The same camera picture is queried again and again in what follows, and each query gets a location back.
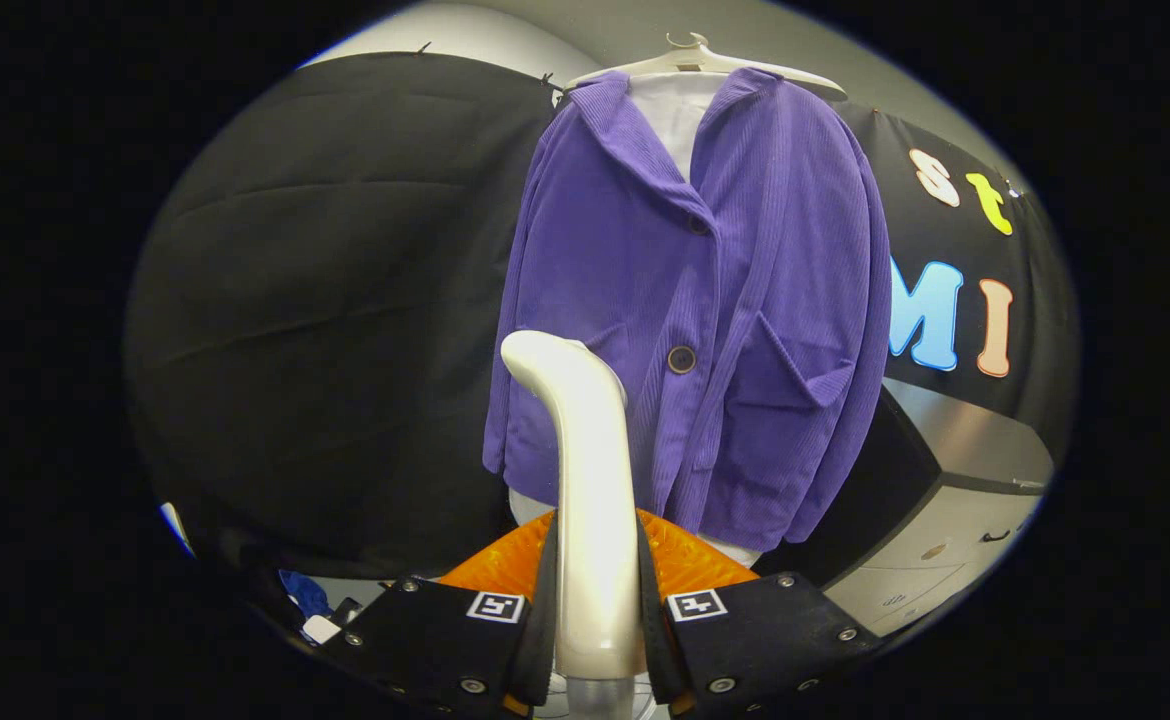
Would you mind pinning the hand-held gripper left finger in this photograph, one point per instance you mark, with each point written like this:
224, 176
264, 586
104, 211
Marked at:
445, 640

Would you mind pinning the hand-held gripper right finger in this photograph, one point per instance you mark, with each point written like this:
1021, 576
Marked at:
765, 640

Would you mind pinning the white garment steamer head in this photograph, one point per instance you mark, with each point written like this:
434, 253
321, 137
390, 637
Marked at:
595, 500

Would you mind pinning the white clothes hanger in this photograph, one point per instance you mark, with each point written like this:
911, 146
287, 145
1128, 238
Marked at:
695, 60

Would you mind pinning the blue cloth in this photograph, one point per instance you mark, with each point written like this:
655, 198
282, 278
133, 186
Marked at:
307, 595

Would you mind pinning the grey cabinet with dark top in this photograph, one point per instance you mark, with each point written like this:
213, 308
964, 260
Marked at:
965, 450

